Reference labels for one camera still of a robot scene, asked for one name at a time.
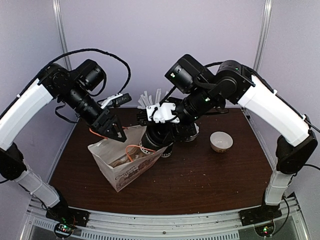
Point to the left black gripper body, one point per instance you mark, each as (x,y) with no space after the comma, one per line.
(95,126)

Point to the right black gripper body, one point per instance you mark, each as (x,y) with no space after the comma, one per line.
(180,132)

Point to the stack of paper cups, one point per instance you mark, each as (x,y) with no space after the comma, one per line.
(168,151)

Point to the cardboard cup carrier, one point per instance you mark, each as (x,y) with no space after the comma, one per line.
(125,159)

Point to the single black paper cup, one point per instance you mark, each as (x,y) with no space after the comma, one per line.
(153,140)

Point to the white paper bag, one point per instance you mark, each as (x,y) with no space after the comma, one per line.
(108,150)

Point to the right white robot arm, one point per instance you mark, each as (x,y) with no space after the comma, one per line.
(241,85)

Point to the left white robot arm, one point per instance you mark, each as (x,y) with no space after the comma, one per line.
(70,87)

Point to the white round bowl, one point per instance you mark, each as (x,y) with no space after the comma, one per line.
(220,141)

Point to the white cup of straws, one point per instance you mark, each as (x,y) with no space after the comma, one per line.
(147,99)

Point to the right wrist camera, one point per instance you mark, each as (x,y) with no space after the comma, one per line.
(158,114)

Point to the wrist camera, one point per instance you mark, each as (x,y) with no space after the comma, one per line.
(158,114)
(116,101)

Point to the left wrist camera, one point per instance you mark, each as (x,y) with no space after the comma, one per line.
(116,101)

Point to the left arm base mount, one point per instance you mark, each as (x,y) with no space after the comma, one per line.
(67,215)

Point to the aluminium front rail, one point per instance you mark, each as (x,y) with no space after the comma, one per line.
(222,225)

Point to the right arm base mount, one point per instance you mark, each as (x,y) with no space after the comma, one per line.
(256,215)

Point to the right aluminium post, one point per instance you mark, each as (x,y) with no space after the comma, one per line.
(264,30)

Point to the aluminium post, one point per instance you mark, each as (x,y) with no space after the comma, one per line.
(60,26)
(264,30)

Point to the left aluminium post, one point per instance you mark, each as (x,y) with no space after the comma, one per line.
(60,26)

